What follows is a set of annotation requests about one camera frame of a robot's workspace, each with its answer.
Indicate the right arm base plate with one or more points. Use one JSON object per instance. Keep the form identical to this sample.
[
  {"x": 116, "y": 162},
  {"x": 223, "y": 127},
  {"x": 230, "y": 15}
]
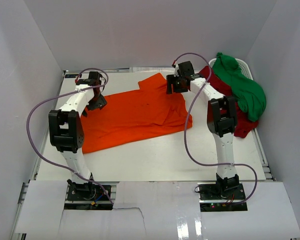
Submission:
[{"x": 210, "y": 200}]

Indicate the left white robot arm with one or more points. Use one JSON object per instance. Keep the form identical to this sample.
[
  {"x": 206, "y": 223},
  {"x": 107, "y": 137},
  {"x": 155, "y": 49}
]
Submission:
[{"x": 66, "y": 131}]

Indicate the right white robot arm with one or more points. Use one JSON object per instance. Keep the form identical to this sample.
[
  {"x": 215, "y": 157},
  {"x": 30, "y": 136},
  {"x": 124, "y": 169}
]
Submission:
[{"x": 221, "y": 121}]

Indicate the red t shirt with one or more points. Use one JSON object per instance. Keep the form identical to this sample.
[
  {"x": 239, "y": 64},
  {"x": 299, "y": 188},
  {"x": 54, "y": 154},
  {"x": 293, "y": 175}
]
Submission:
[{"x": 244, "y": 125}]

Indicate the black label sticker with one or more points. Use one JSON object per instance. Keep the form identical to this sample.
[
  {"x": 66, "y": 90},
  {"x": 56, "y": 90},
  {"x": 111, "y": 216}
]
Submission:
[{"x": 72, "y": 76}]

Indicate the white paper sheet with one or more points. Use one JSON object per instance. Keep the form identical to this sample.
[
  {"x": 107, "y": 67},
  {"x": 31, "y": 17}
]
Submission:
[{"x": 141, "y": 69}]

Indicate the white perforated laundry basket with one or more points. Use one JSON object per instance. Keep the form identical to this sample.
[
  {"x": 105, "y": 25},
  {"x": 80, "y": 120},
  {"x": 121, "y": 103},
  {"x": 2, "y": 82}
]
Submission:
[{"x": 245, "y": 70}]

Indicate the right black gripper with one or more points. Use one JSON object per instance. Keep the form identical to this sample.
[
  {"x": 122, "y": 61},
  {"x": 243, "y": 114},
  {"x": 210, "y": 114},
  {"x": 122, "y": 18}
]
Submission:
[{"x": 171, "y": 79}]

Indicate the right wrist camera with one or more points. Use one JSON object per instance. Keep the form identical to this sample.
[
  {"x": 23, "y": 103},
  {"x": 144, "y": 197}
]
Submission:
[{"x": 176, "y": 69}]

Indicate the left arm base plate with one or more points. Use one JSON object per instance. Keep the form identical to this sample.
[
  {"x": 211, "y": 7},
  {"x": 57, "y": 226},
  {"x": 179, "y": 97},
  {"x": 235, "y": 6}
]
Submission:
[{"x": 91, "y": 199}]

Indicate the green t shirt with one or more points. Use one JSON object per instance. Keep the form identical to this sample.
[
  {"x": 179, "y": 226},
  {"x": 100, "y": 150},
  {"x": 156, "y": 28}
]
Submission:
[{"x": 250, "y": 96}]

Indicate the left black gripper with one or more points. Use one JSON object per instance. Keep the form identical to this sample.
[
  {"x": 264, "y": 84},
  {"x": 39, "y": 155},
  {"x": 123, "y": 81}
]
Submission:
[{"x": 100, "y": 103}]

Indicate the orange t shirt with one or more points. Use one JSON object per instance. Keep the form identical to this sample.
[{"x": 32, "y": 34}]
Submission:
[{"x": 135, "y": 115}]

